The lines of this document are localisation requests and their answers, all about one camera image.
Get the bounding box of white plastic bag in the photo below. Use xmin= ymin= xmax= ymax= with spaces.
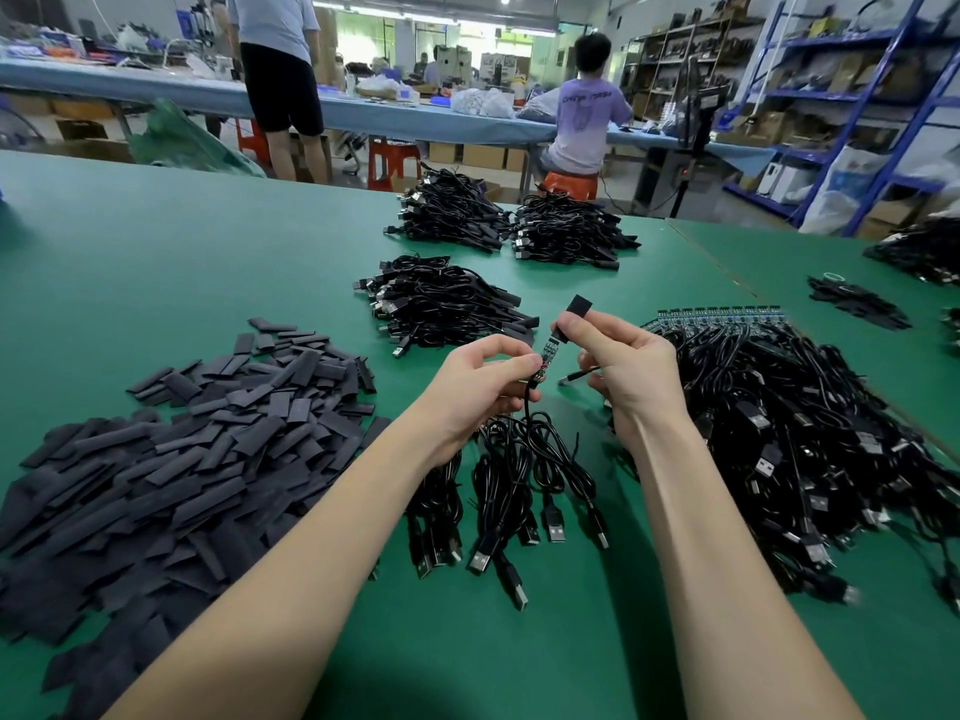
xmin=798 ymin=142 xmax=891 ymax=237

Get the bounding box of open cardboard box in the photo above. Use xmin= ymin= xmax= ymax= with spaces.
xmin=30 ymin=136 xmax=137 ymax=163

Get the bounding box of huge heap of black cables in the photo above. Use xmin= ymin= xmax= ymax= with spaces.
xmin=865 ymin=214 xmax=960 ymax=288

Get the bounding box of joined bunch of black cables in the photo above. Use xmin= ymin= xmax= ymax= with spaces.
xmin=402 ymin=409 xmax=614 ymax=613

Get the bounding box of large pile of black cables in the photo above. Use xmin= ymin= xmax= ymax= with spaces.
xmin=607 ymin=314 xmax=960 ymax=616

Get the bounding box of long blue work table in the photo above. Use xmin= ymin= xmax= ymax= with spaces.
xmin=0 ymin=58 xmax=779 ymax=156

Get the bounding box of pile of black sleeve strips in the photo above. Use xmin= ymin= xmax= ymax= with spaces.
xmin=0 ymin=316 xmax=389 ymax=720

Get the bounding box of heap of finished black cables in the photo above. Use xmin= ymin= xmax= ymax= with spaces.
xmin=355 ymin=254 xmax=540 ymax=358

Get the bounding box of orange plastic stool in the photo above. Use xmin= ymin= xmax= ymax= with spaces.
xmin=540 ymin=169 xmax=602 ymax=204

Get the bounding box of green plastic bag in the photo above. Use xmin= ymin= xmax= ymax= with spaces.
xmin=127 ymin=97 xmax=267 ymax=178

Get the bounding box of black tripod stand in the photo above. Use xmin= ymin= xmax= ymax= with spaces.
xmin=633 ymin=52 xmax=729 ymax=219

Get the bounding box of dark storage shelf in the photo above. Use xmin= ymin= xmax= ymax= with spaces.
xmin=622 ymin=0 xmax=767 ymax=121

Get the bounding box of black usb cable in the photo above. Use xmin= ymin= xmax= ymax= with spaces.
xmin=522 ymin=314 xmax=572 ymax=432

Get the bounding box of blue metal shelving rack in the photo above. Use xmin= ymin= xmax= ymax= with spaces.
xmin=720 ymin=0 xmax=960 ymax=238

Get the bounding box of person's right forearm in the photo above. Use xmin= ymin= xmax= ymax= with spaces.
xmin=637 ymin=419 xmax=864 ymax=720

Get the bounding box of bundle of black cables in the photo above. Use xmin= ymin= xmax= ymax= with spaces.
xmin=507 ymin=191 xmax=642 ymax=271
xmin=384 ymin=166 xmax=513 ymax=255

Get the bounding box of person's left hand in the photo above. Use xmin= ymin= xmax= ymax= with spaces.
xmin=402 ymin=334 xmax=546 ymax=466

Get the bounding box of small bundle of cables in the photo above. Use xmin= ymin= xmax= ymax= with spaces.
xmin=807 ymin=272 xmax=914 ymax=333

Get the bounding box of person's left forearm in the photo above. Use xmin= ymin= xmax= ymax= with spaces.
xmin=105 ymin=427 xmax=452 ymax=720

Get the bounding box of person's right hand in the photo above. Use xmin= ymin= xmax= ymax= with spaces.
xmin=552 ymin=307 xmax=695 ymax=456

